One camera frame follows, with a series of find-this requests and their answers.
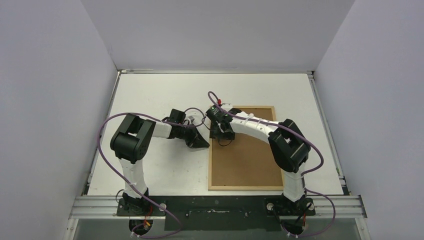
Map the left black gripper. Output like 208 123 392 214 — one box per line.
177 123 210 149

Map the brown cardboard backing board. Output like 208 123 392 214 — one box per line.
211 108 284 187

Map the light wooden picture frame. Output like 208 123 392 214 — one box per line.
206 104 284 191

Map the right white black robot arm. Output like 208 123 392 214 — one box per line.
206 104 316 216

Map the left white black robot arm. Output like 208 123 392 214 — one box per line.
110 108 210 216

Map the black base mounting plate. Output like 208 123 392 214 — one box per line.
116 195 316 234

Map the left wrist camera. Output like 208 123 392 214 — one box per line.
186 115 196 125

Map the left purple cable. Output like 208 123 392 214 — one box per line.
96 107 208 239

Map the purple cable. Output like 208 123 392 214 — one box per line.
96 107 208 239
207 91 337 239

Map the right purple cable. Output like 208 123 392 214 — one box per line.
207 91 337 239

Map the aluminium front rail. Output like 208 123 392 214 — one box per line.
69 195 368 219

